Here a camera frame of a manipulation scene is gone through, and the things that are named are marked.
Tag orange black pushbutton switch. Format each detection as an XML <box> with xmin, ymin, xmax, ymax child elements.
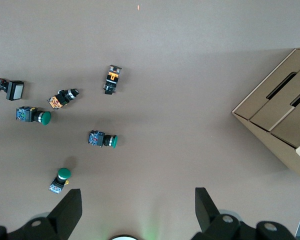
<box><xmin>47</xmin><ymin>88</ymin><xmax>80</xmax><ymax>110</ymax></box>

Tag orange black selector switch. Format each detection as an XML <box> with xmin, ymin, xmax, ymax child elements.
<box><xmin>102</xmin><ymin>64</ymin><xmax>123</xmax><ymax>95</ymax></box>

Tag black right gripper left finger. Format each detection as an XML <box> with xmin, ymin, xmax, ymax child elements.
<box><xmin>0</xmin><ymin>189</ymin><xmax>83</xmax><ymax>240</ymax></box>

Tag black square pushbutton red terminals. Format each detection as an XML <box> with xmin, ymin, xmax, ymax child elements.
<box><xmin>0</xmin><ymin>77</ymin><xmax>25</xmax><ymax>102</ymax></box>

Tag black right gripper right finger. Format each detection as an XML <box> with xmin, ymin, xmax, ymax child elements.
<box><xmin>191</xmin><ymin>187</ymin><xmax>297</xmax><ymax>240</ymax></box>

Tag green mushroom pushbutton switch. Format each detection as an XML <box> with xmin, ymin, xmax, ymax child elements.
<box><xmin>49</xmin><ymin>167</ymin><xmax>73</xmax><ymax>195</ymax></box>
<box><xmin>88</xmin><ymin>129</ymin><xmax>118</xmax><ymax>149</ymax></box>
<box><xmin>15</xmin><ymin>106</ymin><xmax>52</xmax><ymax>126</ymax></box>

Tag brown cardboard box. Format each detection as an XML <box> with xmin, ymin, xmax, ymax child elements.
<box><xmin>231</xmin><ymin>46</ymin><xmax>300</xmax><ymax>191</ymax></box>

